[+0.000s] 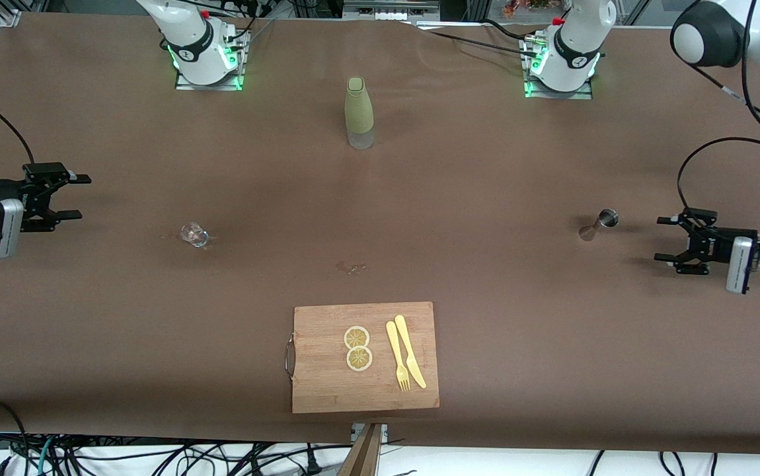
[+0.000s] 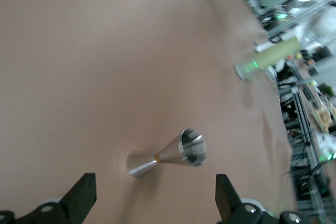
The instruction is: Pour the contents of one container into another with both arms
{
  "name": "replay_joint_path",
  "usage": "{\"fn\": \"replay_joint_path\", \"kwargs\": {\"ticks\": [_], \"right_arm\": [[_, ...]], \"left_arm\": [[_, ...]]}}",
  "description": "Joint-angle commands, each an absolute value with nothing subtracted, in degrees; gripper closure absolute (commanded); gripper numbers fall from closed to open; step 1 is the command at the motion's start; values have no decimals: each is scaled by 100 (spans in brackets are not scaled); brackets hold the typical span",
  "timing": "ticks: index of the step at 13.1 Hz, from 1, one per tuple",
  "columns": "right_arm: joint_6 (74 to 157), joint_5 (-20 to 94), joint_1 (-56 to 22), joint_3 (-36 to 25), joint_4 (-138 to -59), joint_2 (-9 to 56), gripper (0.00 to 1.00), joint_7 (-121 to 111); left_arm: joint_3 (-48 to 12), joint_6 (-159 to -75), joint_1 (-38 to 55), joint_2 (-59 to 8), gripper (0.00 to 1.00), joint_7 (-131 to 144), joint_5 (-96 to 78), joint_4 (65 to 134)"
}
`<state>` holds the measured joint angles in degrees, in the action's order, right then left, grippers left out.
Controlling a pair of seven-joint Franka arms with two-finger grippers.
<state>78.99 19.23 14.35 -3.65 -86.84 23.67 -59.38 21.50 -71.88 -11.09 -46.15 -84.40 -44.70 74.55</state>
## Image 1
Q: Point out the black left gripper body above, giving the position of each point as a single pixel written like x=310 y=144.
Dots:
x=712 y=245

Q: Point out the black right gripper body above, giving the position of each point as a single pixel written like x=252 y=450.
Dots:
x=2 y=193

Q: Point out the metal jigger measuring cup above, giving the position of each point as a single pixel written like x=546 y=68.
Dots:
x=607 y=218

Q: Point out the clear glass beaker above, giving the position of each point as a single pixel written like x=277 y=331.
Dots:
x=195 y=235

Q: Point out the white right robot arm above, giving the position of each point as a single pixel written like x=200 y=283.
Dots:
x=190 y=39

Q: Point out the yellow plastic knife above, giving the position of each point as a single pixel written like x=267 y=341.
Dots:
x=409 y=350

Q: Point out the yellow plastic fork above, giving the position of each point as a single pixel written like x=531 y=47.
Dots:
x=396 y=350

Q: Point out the olive green bottle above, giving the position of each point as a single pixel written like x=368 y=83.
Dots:
x=359 y=109

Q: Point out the wooden cutting board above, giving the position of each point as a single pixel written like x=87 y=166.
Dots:
x=327 y=383

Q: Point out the lemon slice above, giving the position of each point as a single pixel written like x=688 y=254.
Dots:
x=359 y=358
x=356 y=337

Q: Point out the grey equipment box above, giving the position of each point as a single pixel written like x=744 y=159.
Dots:
x=390 y=8

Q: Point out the aluminium frame profile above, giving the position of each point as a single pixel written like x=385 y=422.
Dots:
x=8 y=14

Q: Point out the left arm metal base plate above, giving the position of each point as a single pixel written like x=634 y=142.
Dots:
x=585 y=92

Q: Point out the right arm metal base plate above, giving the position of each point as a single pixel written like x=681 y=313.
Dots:
x=234 y=79

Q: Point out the small metal bracket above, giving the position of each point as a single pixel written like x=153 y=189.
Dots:
x=383 y=430

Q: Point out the wooden post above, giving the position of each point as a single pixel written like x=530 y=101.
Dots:
x=361 y=456

